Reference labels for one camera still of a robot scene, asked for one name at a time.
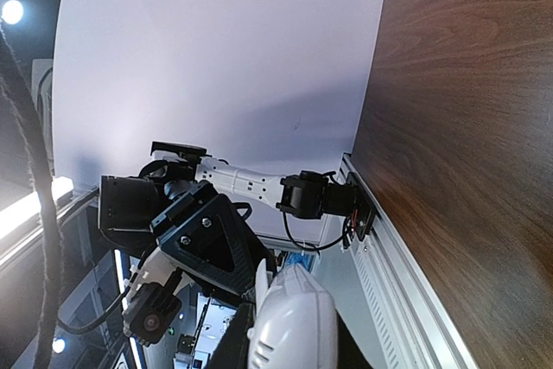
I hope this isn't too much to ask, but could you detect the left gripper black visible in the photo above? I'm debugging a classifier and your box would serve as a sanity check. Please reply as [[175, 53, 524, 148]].
[[150, 181, 257, 296]]

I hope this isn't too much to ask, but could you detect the ceiling lamp bright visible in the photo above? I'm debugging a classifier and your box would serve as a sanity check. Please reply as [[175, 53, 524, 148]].
[[1, 0, 24, 25]]

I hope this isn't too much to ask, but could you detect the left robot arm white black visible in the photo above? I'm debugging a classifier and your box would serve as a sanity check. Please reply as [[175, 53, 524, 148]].
[[99, 142, 359, 302]]

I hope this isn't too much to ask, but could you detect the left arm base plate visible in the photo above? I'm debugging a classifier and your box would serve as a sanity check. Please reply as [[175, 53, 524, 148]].
[[346, 172, 378, 242]]

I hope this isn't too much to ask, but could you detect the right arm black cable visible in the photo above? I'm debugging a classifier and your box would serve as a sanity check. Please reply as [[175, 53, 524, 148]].
[[0, 25, 64, 369]]

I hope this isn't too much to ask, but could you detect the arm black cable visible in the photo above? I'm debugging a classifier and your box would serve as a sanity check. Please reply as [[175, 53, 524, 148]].
[[55, 286, 130, 335], [0, 25, 64, 369]]

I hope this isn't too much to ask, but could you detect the white remote control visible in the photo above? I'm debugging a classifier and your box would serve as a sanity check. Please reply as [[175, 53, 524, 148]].
[[247, 260, 338, 369]]

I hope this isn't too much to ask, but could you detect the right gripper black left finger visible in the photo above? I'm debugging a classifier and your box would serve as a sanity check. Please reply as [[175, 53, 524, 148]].
[[207, 303, 255, 369]]

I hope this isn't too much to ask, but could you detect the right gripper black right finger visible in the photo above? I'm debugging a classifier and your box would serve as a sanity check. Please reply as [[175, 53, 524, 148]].
[[337, 315, 372, 369]]

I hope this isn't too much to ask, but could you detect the front aluminium rail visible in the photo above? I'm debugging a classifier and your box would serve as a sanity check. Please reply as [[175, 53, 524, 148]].
[[340, 154, 478, 368]]

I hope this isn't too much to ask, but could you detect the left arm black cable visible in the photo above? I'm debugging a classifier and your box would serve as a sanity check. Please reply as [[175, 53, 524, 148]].
[[55, 286, 130, 335]]

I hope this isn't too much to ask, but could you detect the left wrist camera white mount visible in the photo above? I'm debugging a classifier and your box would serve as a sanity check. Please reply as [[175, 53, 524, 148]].
[[122, 248, 193, 347]]

